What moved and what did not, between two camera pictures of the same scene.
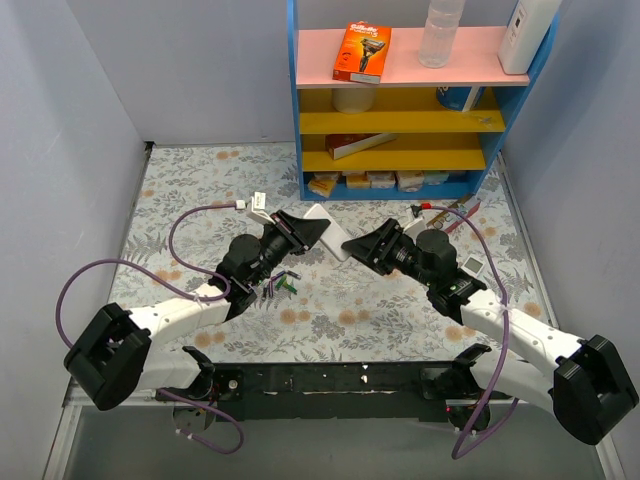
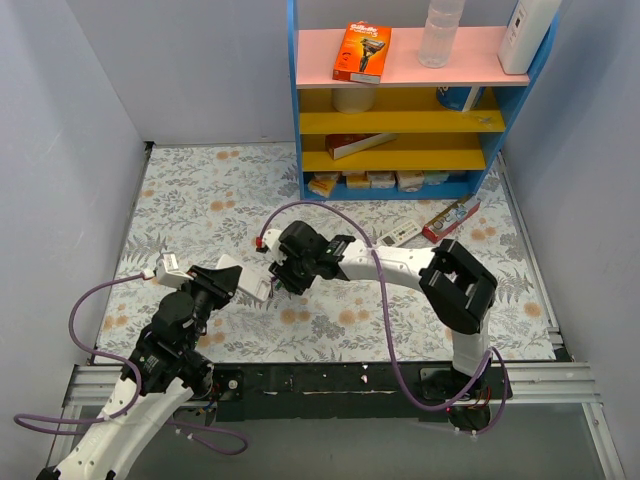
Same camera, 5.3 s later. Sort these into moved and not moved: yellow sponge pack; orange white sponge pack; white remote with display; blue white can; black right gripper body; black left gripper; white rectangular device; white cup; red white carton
Moved: black left gripper; white remote with display; black right gripper body
Not moved: white rectangular device; blue white can; orange white sponge pack; red white carton; yellow sponge pack; white cup
